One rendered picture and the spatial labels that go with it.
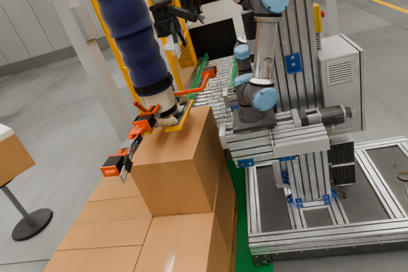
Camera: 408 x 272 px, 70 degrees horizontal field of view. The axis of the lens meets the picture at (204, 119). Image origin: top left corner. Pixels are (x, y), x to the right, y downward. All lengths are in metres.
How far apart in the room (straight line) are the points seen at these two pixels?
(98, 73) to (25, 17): 10.40
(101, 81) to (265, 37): 2.11
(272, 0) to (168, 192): 1.15
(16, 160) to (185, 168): 1.89
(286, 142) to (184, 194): 0.66
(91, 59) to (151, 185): 1.66
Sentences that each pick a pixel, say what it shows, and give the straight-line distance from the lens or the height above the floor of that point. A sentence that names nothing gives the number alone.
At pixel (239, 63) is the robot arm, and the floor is 1.18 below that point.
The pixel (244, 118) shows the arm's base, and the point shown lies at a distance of 1.51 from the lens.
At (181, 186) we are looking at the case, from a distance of 1.69.
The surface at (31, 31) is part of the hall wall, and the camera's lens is 13.41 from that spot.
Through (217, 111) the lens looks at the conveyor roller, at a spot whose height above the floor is 0.55.
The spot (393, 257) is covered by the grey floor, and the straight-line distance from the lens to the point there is 2.23.
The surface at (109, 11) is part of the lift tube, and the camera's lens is 1.55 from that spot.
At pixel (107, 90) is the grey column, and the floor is 0.96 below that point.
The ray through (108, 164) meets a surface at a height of 1.20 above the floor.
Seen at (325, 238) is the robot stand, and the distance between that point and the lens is 1.99.
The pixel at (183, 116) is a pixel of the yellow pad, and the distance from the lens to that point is 1.70.
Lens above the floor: 1.81
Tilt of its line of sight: 27 degrees down
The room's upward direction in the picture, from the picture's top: 18 degrees counter-clockwise
